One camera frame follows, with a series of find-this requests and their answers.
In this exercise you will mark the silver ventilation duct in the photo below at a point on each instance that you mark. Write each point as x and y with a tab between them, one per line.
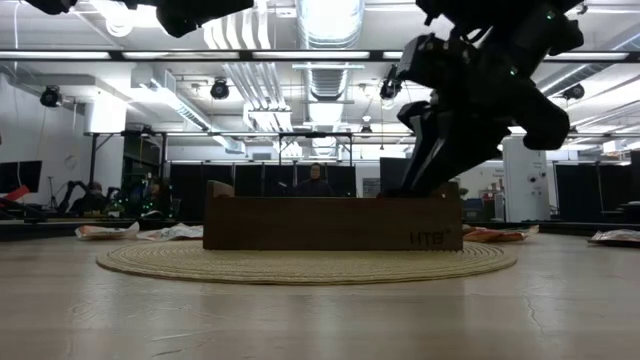
327	85

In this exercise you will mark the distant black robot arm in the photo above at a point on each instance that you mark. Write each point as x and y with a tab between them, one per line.
66	195

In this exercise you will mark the black monitor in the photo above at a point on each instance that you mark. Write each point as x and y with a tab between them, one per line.
20	176

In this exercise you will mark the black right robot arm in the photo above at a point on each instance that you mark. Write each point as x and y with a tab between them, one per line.
500	20

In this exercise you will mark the red bar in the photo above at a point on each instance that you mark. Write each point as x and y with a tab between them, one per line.
15	194

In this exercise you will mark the yellow mango tea packet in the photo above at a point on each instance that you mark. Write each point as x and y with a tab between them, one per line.
617	236

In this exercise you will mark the white column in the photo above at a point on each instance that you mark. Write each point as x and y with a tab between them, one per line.
525	200

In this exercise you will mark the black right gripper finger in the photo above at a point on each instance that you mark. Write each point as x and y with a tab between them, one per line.
417	135
465	150

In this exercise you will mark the white air duct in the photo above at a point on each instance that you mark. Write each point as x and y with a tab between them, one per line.
172	105

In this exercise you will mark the green mango snack packet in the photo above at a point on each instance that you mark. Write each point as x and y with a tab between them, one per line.
492	235

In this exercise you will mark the wooden tea box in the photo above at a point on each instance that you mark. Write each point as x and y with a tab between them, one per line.
325	225

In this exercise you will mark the round woven placemat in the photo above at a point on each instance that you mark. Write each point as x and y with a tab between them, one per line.
300	265

